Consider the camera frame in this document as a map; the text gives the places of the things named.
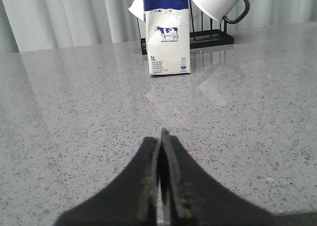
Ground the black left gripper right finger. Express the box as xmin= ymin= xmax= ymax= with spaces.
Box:
xmin=160 ymin=129 xmax=317 ymax=226

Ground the blue white milk carton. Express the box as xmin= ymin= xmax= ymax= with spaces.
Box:
xmin=143 ymin=0 xmax=191 ymax=75

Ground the black wire mug rack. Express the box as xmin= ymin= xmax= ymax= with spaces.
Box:
xmin=140 ymin=0 xmax=234 ymax=55

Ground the white enamel mug black handle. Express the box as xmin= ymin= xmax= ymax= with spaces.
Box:
xmin=192 ymin=0 xmax=250 ymax=24

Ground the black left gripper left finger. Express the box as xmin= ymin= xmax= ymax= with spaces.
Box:
xmin=55 ymin=137 xmax=159 ymax=226

